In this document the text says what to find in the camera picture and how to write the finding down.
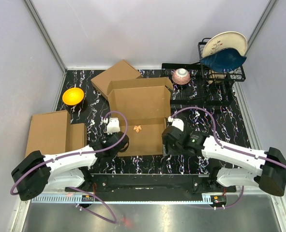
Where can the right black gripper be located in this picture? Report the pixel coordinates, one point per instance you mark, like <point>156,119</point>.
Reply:
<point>170,150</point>

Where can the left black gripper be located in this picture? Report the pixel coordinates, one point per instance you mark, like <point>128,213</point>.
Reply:
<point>107,136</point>

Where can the small orange red toy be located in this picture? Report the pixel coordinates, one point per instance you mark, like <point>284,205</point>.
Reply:
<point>137,128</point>

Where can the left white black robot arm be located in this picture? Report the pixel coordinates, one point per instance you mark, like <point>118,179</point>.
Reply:
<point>36,172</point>

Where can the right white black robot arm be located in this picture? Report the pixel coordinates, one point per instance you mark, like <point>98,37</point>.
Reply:
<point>258,168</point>

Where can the small cardboard box left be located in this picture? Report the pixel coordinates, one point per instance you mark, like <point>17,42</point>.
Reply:
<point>77,137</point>

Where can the large cardboard box left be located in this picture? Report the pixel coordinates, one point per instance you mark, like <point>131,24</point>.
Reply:
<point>49,133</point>

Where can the closed cardboard box back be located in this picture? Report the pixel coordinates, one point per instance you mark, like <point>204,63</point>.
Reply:
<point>120,71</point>

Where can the orange bowl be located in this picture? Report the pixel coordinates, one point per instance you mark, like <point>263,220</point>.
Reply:
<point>73,96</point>

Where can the pink patterned bowl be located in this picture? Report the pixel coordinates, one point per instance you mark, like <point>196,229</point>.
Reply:
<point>181,76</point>

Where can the beige cup in rack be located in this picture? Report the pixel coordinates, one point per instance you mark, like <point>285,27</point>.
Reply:
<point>216,78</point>

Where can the blue leaf plate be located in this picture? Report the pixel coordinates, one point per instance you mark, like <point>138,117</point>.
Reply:
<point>223,61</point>

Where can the cream floral plate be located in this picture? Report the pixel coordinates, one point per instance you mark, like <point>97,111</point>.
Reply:
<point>228,39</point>

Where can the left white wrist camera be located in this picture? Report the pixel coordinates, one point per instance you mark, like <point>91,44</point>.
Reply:
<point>112,125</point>

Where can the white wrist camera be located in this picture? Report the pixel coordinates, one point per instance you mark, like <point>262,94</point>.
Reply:
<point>176,122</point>
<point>112,125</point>

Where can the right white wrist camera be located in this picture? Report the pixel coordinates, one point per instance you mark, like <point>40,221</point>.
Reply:
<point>176,122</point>

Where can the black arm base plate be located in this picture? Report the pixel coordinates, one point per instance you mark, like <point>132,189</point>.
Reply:
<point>191,183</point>

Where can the black wire dish rack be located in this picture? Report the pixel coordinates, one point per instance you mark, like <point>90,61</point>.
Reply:
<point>206,87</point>

